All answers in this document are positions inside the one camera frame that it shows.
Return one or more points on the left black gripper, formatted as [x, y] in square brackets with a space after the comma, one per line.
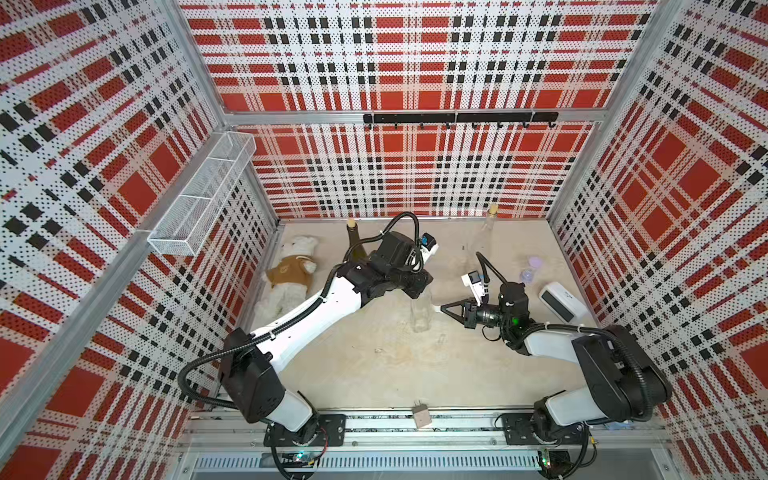
[422, 279]

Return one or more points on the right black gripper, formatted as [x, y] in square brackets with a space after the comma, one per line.
[467, 317]

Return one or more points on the small clear black-capped bottle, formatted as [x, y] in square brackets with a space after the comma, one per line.
[421, 312]

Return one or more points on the dark green wine bottle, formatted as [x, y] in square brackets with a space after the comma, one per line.
[356, 250]

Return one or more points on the tall clear corked bottle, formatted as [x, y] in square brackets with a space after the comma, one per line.
[481, 240]

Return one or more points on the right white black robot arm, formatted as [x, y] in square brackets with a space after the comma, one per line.
[622, 383]

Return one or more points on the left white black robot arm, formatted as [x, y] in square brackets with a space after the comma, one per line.
[249, 368]

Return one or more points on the purple sand timer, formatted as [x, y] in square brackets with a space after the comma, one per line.
[534, 264]

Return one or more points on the small beige plug adapter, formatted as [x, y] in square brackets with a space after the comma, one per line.
[421, 416]

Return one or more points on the white teddy bear brown shirt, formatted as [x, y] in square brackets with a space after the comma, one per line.
[288, 282]

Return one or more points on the white rectangular device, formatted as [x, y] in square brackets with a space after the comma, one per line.
[565, 305]

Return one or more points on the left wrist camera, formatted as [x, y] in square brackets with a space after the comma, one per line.
[428, 246]

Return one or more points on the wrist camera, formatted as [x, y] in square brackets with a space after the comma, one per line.
[428, 246]
[475, 281]

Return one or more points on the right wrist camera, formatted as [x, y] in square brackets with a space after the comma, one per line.
[475, 281]

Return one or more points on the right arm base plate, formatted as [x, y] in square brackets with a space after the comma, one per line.
[528, 427]

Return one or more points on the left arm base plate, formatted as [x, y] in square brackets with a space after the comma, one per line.
[321, 430]

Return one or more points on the black wall hook rail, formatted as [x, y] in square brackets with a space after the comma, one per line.
[449, 118]

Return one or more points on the white wire mesh basket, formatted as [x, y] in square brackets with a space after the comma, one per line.
[185, 226]

